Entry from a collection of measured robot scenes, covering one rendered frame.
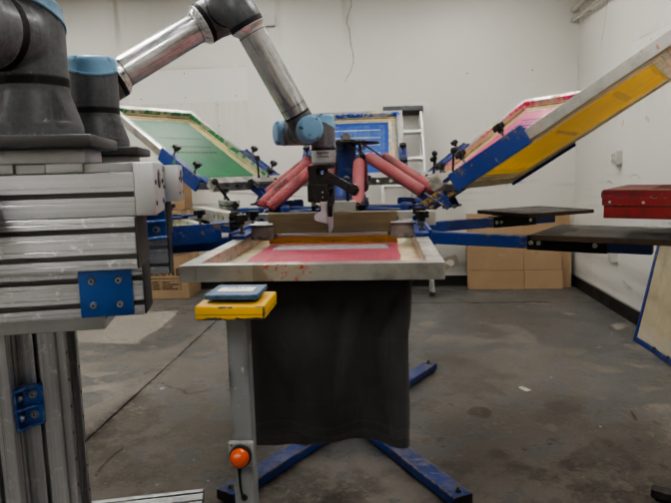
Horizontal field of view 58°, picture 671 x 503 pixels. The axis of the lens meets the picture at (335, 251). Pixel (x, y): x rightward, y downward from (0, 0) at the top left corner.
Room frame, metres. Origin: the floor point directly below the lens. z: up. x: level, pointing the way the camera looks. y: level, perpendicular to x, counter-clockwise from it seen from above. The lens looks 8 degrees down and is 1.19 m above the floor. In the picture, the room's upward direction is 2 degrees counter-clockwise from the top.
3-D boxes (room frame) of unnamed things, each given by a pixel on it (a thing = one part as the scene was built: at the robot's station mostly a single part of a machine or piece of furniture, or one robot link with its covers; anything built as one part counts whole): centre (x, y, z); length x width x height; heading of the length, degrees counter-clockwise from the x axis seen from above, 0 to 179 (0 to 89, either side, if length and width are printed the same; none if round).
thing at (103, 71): (1.55, 0.59, 1.42); 0.13 x 0.12 x 0.14; 21
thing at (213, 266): (1.69, 0.03, 0.97); 0.79 x 0.58 x 0.04; 175
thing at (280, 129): (1.86, 0.12, 1.30); 0.11 x 0.11 x 0.08; 21
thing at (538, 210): (3.03, -0.67, 0.91); 1.34 x 0.40 x 0.08; 115
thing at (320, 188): (1.91, 0.04, 1.15); 0.09 x 0.08 x 0.12; 85
